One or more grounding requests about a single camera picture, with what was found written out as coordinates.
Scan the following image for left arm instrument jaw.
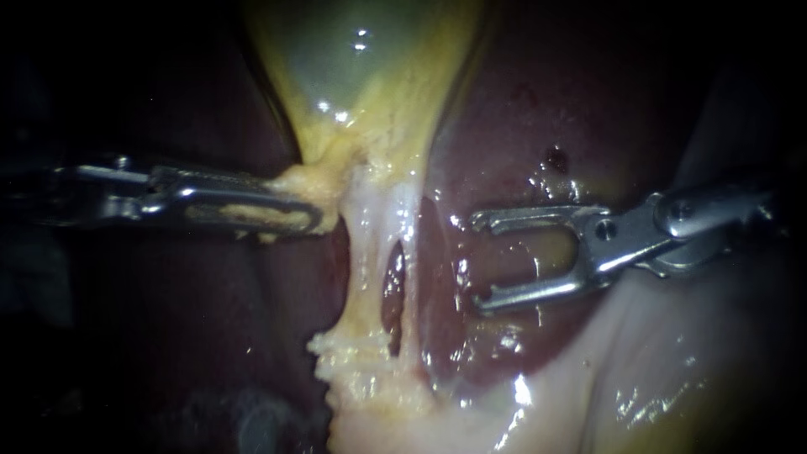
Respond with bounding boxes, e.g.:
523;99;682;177
140;185;326;238
148;165;285;194

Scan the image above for right arm instrument jaw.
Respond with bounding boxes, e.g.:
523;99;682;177
471;200;663;315
468;203;625;255

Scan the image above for right arm instrument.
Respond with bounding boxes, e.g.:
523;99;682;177
633;179;783;280

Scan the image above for left arm instrument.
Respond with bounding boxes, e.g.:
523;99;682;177
34;156;166;228

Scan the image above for gallbladder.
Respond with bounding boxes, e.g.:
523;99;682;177
241;0;488;245

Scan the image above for thin tube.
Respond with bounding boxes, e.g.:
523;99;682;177
335;179;393;345
398;179;427;379

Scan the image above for dark red liver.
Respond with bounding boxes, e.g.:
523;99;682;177
82;0;745;404

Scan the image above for pale fatty tissue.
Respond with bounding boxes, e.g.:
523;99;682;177
326;249;807;454
306;330;442;420

